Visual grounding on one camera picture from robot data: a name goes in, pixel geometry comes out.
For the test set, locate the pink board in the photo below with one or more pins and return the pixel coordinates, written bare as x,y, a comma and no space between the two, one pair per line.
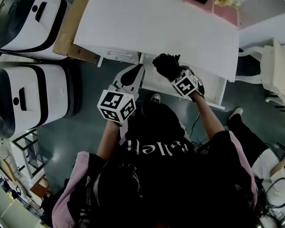
224,14

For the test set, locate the person's white shoe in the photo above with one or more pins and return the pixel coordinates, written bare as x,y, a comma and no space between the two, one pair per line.
155,98

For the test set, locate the white cart black frame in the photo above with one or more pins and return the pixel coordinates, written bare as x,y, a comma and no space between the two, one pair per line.
28,151

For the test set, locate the white and black machine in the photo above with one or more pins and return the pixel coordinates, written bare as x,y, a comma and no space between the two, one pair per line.
26,18
38,96

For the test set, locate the person's black and pink shirt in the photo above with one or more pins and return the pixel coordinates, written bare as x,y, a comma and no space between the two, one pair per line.
156,170

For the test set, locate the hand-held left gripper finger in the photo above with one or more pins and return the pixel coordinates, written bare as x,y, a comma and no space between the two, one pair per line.
140,82
117,79

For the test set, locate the person's left forearm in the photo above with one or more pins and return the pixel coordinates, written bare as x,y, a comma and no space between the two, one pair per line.
109,141

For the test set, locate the white desk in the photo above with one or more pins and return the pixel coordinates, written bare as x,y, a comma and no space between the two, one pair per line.
156,20

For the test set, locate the person's right forearm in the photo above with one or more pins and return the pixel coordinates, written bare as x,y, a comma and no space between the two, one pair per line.
209,117

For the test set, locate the person's black trousers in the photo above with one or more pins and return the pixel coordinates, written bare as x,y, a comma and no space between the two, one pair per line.
156,111

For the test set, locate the brown cardboard box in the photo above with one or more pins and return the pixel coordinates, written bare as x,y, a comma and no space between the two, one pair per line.
69,37

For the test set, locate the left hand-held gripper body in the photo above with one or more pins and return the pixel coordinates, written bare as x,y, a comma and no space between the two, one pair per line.
115,107

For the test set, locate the white chair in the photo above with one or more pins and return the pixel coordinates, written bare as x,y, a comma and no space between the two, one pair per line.
280,65

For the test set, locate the white drawer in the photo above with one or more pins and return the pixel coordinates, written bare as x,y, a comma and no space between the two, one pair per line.
211,87

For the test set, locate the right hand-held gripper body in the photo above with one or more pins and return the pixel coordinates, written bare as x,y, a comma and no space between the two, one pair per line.
185,87

